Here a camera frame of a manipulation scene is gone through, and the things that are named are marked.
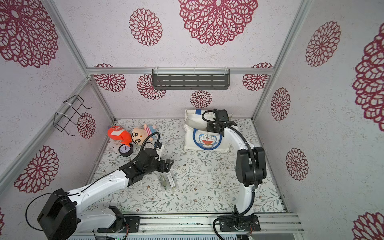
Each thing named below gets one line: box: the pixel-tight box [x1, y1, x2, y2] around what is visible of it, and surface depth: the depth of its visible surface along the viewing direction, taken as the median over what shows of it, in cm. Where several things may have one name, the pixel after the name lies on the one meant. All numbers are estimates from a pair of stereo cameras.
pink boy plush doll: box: [131, 123, 157, 146], surface depth 102 cm
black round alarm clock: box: [118, 143, 134, 157], surface depth 102 cm
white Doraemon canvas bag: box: [183, 109, 230, 152], surface depth 96 cm
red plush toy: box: [107, 126, 132, 147], surface depth 103 cm
